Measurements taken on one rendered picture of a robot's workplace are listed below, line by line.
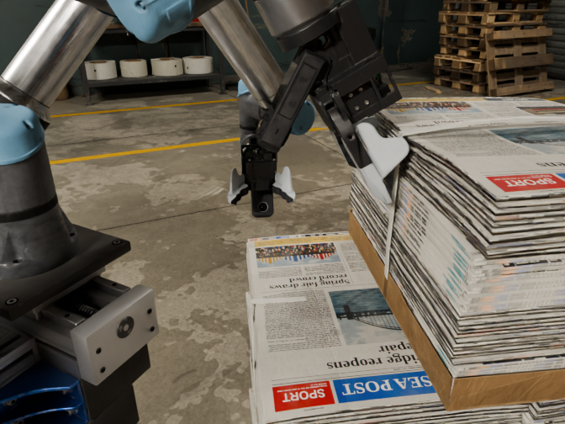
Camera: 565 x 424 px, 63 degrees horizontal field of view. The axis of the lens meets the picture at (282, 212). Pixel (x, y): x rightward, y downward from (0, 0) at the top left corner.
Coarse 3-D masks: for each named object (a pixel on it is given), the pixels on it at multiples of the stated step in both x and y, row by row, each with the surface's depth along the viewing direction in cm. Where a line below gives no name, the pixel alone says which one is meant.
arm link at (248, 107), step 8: (240, 80) 103; (240, 88) 102; (240, 96) 103; (248, 96) 102; (240, 104) 104; (248, 104) 101; (256, 104) 99; (240, 112) 105; (248, 112) 102; (256, 112) 99; (240, 120) 106; (248, 120) 104; (256, 120) 102; (240, 128) 107; (248, 128) 105
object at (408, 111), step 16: (384, 112) 60; (400, 112) 60; (416, 112) 60; (432, 112) 60; (448, 112) 60; (464, 112) 61; (480, 112) 61; (496, 112) 61; (512, 112) 61; (528, 112) 61; (544, 112) 61; (560, 112) 61; (384, 128) 59; (352, 176) 73; (352, 192) 74; (368, 192) 65; (352, 208) 76; (368, 208) 66; (384, 208) 60; (368, 224) 66
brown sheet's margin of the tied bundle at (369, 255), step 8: (352, 216) 74; (352, 224) 75; (352, 232) 75; (360, 232) 71; (360, 240) 71; (368, 240) 66; (360, 248) 71; (368, 248) 67; (368, 256) 67; (376, 256) 63; (368, 264) 67; (376, 264) 64; (376, 272) 64; (376, 280) 64
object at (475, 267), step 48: (432, 144) 48; (480, 144) 48; (528, 144) 48; (432, 192) 46; (480, 192) 38; (528, 192) 35; (432, 240) 46; (480, 240) 38; (528, 240) 37; (432, 288) 46; (480, 288) 39; (528, 288) 40; (432, 336) 47; (480, 336) 42; (528, 336) 42
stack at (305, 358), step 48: (288, 240) 77; (336, 240) 77; (288, 288) 65; (336, 288) 65; (288, 336) 56; (336, 336) 56; (384, 336) 56; (288, 384) 49; (336, 384) 49; (384, 384) 49
